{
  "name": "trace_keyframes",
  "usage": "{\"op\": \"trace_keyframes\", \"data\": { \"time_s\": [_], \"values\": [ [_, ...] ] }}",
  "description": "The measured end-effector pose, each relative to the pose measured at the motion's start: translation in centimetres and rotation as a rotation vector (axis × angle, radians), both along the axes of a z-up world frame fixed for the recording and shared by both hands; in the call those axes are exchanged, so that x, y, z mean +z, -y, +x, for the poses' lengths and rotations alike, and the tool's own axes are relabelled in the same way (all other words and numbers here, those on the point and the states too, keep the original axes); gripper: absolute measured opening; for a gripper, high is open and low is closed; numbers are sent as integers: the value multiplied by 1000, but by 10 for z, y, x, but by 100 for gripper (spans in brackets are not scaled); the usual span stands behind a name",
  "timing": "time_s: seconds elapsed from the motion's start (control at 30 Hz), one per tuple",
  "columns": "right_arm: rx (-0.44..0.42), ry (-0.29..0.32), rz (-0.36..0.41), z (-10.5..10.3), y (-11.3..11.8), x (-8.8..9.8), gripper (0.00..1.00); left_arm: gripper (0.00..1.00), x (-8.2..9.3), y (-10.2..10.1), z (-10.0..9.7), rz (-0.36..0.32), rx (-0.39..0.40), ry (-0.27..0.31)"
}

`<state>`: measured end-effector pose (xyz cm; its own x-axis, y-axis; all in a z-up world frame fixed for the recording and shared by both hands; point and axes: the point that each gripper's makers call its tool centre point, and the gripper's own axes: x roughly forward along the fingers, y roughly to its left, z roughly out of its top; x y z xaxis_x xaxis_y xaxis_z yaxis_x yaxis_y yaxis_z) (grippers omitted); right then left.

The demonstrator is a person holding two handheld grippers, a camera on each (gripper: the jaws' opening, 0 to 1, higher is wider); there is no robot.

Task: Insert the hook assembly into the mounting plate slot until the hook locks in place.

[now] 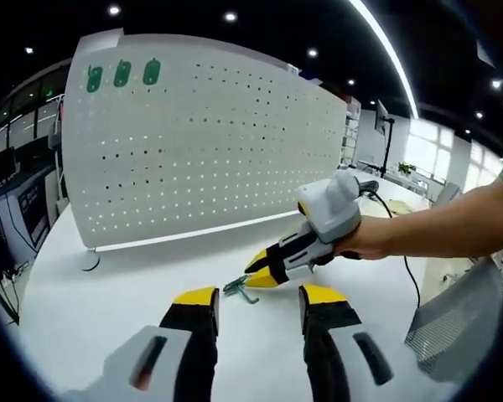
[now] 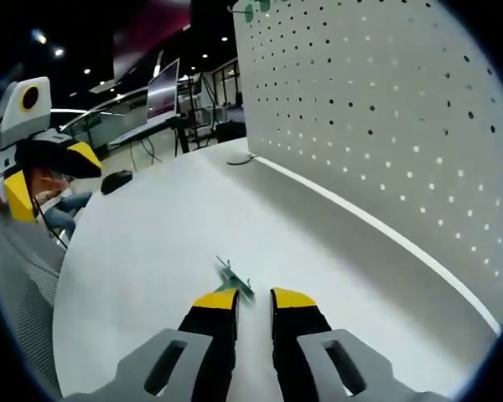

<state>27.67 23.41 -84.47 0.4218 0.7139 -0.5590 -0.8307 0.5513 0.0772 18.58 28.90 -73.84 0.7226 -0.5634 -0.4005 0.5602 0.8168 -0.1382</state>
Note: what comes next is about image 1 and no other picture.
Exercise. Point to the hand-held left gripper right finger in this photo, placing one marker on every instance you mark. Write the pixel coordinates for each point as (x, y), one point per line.
(343, 356)

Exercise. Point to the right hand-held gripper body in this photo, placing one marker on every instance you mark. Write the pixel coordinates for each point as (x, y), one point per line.
(331, 205)

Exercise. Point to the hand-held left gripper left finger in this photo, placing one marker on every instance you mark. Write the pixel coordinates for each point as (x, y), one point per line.
(172, 356)

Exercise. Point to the white pegboard mounting plate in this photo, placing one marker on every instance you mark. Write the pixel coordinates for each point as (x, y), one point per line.
(214, 167)

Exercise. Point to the person's right hand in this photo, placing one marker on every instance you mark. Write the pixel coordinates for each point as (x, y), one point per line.
(373, 238)

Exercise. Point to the dark grey curved object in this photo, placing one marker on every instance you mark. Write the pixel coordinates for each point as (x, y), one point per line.
(369, 186)

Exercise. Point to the beige paper sheet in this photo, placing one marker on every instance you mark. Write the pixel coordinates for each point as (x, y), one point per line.
(402, 207)

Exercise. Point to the white storage shelves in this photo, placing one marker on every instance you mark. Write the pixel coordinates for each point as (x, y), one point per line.
(352, 130)

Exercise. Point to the small potted plant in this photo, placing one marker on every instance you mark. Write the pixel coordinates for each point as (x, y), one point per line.
(406, 168)

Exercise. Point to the black monitor on stand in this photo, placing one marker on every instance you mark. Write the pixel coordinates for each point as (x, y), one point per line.
(381, 115)

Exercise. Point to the white mesh chair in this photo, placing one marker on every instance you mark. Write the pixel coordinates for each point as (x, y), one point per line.
(457, 318)

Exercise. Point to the long ceiling light strip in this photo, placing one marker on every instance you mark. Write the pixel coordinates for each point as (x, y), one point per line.
(385, 50)

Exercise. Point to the group of ceiling spotlights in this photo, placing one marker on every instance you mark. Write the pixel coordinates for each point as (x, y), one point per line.
(230, 17)

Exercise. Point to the ceiling air vent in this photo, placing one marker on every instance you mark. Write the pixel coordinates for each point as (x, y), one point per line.
(486, 54)

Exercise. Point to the black equipment rack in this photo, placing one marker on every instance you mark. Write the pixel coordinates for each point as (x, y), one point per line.
(17, 188)

